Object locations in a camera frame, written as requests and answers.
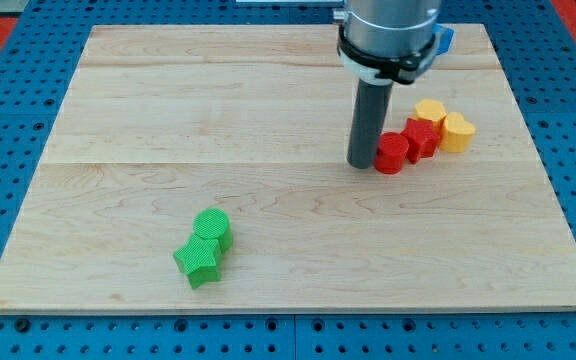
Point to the red cylinder block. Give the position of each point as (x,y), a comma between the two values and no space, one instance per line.
(391,153)

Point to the blue cube block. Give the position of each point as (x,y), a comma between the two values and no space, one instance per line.
(445,35)

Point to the green cylinder block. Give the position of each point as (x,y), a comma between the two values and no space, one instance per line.
(214,223)

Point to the light wooden board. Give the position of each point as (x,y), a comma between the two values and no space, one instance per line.
(160,122)

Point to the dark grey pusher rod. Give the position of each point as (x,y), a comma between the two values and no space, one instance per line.
(370,108)

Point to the yellow hexagon block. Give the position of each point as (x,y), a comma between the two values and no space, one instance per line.
(430,110)

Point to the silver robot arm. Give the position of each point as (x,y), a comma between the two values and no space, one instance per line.
(388,41)

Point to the yellow heart block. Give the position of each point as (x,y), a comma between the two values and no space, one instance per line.
(456,133)

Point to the green star block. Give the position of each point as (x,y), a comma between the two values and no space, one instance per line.
(199,260)

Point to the red star block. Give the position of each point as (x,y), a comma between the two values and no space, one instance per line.
(423,140)

